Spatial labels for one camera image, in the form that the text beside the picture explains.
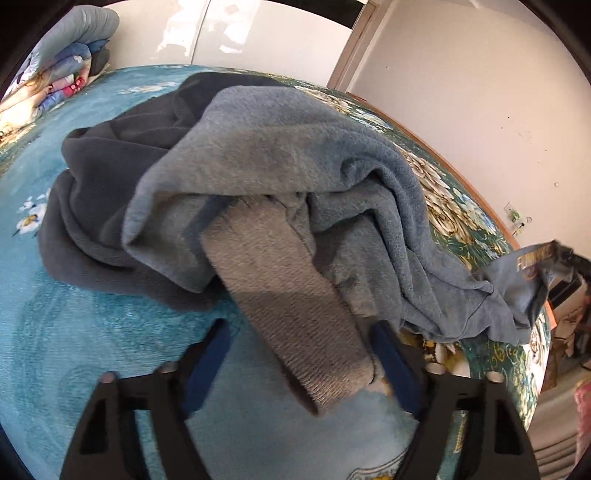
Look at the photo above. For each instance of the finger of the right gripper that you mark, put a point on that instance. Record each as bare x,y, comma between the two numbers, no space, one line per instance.
567,257

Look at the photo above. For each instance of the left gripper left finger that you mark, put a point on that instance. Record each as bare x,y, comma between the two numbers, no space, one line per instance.
106,443

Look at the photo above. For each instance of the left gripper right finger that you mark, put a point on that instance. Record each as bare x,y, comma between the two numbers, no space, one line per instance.
496,445

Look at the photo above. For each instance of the grey-blue sweatshirt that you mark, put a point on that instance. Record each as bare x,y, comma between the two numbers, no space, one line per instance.
318,227

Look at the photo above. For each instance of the teal floral bedspread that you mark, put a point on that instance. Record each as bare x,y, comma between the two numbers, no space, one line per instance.
56,339

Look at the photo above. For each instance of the dark navy fleece garment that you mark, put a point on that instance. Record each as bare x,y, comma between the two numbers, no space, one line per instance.
80,236

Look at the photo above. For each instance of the colourful folded blanket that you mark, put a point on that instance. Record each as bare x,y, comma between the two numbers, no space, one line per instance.
67,74

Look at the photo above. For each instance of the white and black wardrobe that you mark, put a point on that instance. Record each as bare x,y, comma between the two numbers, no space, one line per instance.
262,36

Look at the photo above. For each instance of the light blue folded quilt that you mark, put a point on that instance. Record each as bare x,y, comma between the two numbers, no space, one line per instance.
82,24

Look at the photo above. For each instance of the wall power socket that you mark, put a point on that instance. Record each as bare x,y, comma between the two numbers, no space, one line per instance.
518,222

